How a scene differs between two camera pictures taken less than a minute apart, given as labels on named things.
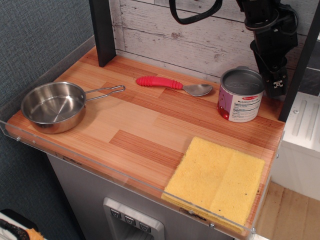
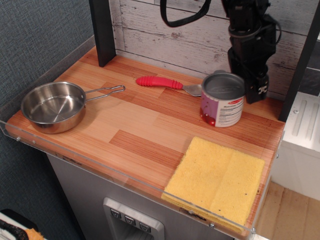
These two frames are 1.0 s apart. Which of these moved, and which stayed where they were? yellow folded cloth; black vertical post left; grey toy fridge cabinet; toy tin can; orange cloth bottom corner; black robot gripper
Moved: black robot gripper; toy tin can
Stayed: black vertical post left; grey toy fridge cabinet; yellow folded cloth; orange cloth bottom corner
